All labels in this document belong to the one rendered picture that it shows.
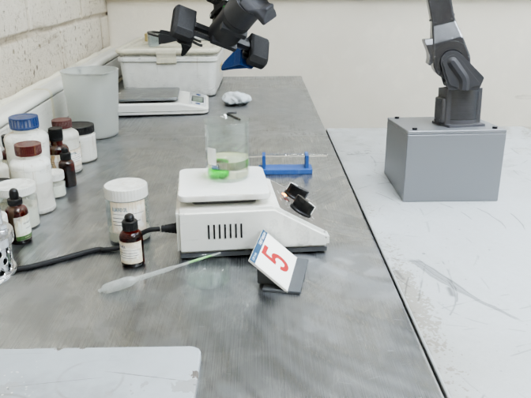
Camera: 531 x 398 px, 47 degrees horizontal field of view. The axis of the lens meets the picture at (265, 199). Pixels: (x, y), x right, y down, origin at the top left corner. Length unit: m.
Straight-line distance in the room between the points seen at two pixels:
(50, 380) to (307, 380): 0.23
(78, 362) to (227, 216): 0.28
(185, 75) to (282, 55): 0.50
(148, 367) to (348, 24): 1.83
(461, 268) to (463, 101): 0.33
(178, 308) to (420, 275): 0.30
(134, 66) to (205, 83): 0.21
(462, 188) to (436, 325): 0.40
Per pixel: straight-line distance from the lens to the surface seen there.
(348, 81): 2.31
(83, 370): 0.61
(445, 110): 1.05
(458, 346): 0.66
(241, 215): 0.79
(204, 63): 1.88
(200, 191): 0.80
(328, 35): 2.28
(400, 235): 0.90
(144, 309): 0.71
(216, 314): 0.69
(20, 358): 0.65
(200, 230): 0.80
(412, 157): 1.01
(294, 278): 0.76
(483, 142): 1.04
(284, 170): 1.14
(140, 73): 1.92
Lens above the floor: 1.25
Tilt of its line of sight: 20 degrees down
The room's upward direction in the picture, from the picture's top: straight up
